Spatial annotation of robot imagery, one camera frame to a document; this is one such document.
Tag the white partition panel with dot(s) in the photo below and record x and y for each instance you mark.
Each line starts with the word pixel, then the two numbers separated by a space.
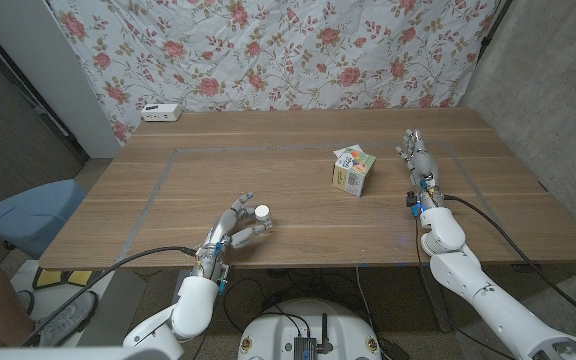
pixel 43 60

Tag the white power strip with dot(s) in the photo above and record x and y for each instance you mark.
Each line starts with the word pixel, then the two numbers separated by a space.
pixel 160 112

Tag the blue stool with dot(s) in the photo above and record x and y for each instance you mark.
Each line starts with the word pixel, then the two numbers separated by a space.
pixel 33 215

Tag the yellow black floor mat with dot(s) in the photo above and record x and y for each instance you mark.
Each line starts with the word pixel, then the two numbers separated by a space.
pixel 48 277

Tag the grey sneaker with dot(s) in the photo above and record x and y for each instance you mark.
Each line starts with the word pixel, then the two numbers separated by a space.
pixel 27 300
pixel 68 317

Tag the clear medicine bottle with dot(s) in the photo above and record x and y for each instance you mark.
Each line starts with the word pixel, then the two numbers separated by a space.
pixel 263 220

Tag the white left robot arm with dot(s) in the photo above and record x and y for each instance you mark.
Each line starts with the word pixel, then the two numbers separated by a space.
pixel 195 305

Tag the colourful cardboard box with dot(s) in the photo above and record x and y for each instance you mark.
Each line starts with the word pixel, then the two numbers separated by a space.
pixel 353 172

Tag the grey table leg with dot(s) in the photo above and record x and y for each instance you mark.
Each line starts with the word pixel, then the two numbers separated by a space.
pixel 435 300

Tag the black backdrop pole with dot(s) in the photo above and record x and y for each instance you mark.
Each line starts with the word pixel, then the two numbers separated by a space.
pixel 495 30

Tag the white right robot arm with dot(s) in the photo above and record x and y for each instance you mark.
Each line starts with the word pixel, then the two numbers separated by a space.
pixel 468 280

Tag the white floor board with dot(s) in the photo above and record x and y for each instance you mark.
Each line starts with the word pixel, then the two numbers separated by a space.
pixel 22 275

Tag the black antenna module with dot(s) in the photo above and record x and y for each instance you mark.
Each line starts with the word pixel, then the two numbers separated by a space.
pixel 305 347

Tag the white table leg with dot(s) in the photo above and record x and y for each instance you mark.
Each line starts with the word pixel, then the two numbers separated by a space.
pixel 185 277

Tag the white robot torso base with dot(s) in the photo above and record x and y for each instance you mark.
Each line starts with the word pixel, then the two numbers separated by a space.
pixel 273 335

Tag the floral backdrop cloth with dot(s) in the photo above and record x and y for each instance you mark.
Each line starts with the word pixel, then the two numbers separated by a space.
pixel 268 50

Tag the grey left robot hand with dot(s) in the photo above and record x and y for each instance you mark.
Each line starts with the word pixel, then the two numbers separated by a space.
pixel 225 225

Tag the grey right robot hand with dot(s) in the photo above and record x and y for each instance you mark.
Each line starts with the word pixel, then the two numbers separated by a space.
pixel 422 165

